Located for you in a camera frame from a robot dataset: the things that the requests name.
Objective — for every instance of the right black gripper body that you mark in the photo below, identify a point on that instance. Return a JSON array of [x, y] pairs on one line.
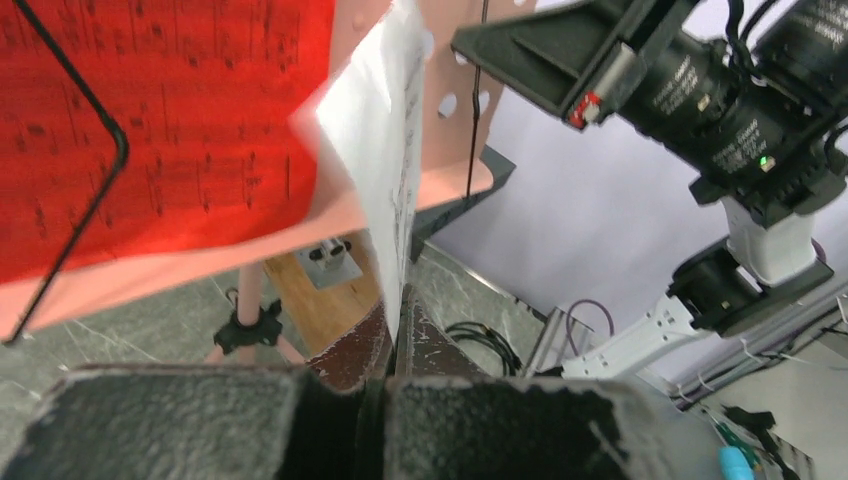
[[579, 62]]

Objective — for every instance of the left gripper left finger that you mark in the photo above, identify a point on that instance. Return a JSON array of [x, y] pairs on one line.
[[159, 421]]

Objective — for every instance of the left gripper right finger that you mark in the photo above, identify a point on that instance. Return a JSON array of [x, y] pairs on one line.
[[483, 427]]

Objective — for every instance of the pink music stand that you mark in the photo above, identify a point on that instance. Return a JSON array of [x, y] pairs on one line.
[[447, 170]]

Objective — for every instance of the white sheet music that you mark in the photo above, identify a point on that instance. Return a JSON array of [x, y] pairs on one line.
[[366, 126]]

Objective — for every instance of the red sheet music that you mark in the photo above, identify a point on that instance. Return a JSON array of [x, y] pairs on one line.
[[203, 90]]

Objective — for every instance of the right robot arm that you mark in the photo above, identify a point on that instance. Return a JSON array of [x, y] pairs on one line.
[[758, 124]]

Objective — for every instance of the wooden board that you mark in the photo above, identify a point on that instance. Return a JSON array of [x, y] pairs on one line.
[[322, 305]]

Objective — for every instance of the dark teal amplifier box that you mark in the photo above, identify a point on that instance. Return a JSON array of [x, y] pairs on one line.
[[433, 219]]

